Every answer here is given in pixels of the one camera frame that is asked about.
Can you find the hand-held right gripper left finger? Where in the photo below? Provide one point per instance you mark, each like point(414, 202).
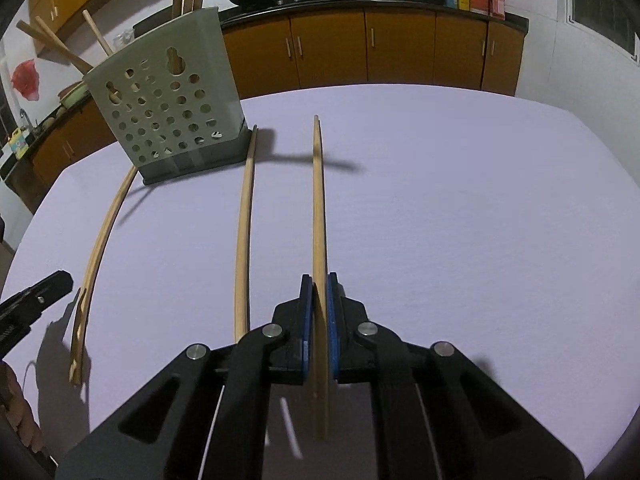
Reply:
point(306, 330)

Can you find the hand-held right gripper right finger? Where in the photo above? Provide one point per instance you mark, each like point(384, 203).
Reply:
point(332, 330)

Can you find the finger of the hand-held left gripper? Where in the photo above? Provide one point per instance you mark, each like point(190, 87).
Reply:
point(45, 292)

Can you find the green perforated utensil holder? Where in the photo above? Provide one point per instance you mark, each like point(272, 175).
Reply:
point(200, 35)

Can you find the person's left hand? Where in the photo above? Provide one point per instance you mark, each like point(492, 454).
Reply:
point(20, 410)

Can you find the yellow dish soap bottle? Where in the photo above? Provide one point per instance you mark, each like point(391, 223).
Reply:
point(18, 142)

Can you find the metal faucet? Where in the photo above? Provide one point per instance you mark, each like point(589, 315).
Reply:
point(25, 120)

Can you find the green basin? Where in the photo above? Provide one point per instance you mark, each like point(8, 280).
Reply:
point(72, 95)

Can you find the hanging red plastic bag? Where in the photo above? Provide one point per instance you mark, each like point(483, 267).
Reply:
point(25, 77)

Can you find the wooden lower kitchen cabinets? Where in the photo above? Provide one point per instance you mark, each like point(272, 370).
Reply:
point(400, 45)

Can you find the black kitchen countertop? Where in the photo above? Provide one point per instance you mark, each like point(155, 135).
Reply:
point(400, 5)

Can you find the barred large window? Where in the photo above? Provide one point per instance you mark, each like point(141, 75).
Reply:
point(605, 0)

